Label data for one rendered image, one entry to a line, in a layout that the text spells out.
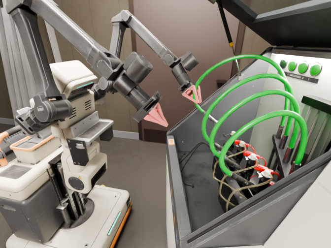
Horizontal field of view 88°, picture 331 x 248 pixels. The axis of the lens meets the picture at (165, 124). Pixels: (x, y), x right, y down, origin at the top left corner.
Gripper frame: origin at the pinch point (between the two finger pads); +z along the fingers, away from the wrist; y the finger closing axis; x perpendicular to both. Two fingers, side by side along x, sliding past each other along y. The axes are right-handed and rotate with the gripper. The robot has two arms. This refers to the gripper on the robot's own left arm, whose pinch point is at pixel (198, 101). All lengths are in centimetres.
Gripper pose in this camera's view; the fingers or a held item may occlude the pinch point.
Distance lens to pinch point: 79.8
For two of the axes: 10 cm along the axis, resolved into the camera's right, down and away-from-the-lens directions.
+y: 5.9, -1.3, 8.0
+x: -6.4, 5.3, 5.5
